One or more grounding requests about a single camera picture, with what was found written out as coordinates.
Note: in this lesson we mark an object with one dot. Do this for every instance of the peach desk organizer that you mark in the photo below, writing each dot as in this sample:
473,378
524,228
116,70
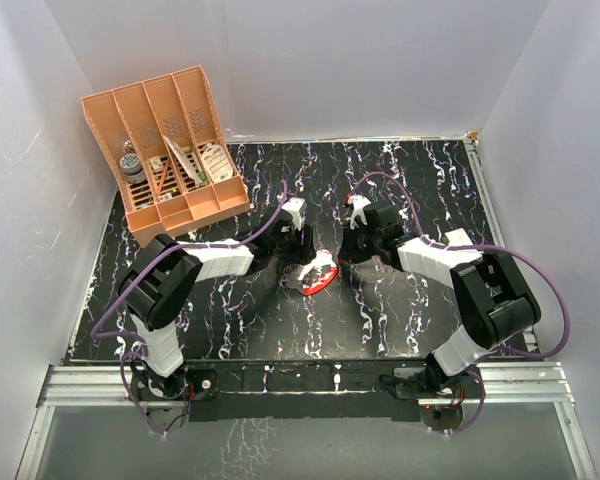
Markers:
133,119

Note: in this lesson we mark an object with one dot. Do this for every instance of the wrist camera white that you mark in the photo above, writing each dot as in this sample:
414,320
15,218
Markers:
357,203
296,207

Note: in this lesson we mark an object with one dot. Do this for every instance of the red pencil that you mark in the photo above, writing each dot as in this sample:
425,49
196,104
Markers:
163,177

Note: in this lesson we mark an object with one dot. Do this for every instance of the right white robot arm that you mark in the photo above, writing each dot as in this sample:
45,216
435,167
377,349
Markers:
494,300

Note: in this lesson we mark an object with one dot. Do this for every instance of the white box red label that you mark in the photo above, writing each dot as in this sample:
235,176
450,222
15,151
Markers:
459,240

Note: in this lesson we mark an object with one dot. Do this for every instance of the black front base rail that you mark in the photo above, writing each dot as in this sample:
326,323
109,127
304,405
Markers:
299,389

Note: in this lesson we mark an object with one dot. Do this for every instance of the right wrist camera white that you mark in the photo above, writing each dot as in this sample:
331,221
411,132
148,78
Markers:
357,203

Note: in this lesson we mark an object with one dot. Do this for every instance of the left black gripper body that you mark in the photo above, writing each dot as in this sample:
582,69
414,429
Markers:
295,246

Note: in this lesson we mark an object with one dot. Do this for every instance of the steel key holder red handle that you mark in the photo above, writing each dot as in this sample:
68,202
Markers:
321,280

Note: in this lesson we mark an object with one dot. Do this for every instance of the small grey jar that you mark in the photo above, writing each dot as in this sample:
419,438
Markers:
132,168

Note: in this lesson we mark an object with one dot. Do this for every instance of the white paper card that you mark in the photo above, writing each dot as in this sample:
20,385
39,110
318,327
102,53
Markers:
183,161

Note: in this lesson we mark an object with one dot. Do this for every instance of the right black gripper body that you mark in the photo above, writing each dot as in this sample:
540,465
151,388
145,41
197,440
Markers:
362,243

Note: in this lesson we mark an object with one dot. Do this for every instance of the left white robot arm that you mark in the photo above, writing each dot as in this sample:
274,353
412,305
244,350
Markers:
159,297

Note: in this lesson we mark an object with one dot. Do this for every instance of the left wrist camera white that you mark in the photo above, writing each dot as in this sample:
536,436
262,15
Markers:
296,207

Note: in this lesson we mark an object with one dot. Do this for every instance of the small white eraser block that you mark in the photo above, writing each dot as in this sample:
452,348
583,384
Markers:
156,164

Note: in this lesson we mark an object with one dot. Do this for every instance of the white labelled packet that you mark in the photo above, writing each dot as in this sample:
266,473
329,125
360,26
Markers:
216,162

